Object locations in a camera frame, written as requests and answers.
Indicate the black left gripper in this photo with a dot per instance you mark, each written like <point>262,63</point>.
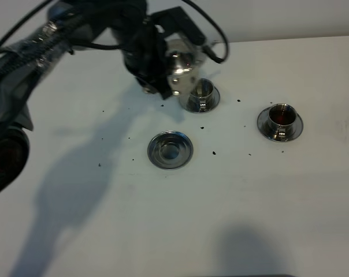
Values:
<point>145,58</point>

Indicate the steel teacup far right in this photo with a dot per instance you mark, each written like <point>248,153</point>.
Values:
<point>281,119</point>

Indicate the empty steel teapot saucer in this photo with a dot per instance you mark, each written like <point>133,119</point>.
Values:
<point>170,150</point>

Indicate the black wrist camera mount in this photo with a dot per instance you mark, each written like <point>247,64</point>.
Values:
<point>176,20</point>

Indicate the stainless steel teapot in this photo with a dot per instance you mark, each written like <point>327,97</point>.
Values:
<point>184,61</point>

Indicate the steel teacup near teapot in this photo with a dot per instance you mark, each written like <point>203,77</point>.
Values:
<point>202,93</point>

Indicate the steel saucer under near cup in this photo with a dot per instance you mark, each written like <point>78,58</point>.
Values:
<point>183,100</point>

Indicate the steel saucer far right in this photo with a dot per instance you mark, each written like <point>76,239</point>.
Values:
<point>262,125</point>

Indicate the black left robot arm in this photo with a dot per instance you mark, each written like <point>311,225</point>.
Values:
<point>70,26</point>

